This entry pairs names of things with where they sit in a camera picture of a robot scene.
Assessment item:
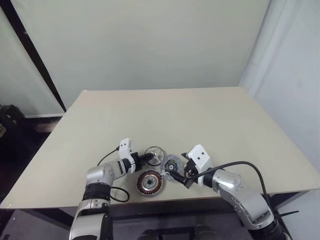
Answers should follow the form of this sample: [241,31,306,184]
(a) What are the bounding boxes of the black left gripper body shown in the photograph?
[131,151,146,172]

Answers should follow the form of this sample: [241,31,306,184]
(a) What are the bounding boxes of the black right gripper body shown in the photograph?
[183,159,201,185]

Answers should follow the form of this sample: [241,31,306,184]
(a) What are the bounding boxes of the grey round motor lid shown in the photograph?
[159,154,183,181]

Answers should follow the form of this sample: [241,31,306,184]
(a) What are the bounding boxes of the grey motor housing copper windings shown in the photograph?
[136,169,165,198]

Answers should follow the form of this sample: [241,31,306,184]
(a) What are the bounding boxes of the dark rounded shape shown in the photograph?
[139,228,161,240]

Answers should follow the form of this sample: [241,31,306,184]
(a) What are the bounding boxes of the white baseboard strip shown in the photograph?
[24,113,65,119]

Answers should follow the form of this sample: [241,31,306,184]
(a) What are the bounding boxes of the black bag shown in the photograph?
[0,103,26,151]

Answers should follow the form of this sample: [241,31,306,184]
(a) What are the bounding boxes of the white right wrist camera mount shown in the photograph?
[187,144,212,176]

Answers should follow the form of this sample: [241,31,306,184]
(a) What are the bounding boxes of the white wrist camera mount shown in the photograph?
[118,137,138,173]
[187,144,212,176]

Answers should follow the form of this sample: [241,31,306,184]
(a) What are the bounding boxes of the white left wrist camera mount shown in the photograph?
[118,137,138,173]

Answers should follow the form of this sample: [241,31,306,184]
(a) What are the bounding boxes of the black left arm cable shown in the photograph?
[96,147,130,203]

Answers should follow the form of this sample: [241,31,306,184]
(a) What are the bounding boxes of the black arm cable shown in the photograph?
[191,161,268,198]
[96,147,130,203]

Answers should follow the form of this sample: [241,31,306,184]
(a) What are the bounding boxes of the black table frame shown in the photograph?
[14,191,320,226]

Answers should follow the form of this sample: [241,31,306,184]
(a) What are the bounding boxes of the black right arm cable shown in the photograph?
[191,161,268,198]

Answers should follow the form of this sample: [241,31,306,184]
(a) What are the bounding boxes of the black diagonal frame strip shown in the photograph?
[0,0,68,113]

